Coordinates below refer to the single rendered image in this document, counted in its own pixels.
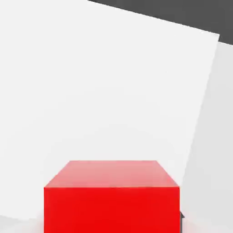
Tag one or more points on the small red cube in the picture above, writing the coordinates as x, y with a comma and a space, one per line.
111, 205

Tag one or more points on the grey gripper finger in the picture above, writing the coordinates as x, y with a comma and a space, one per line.
181, 221

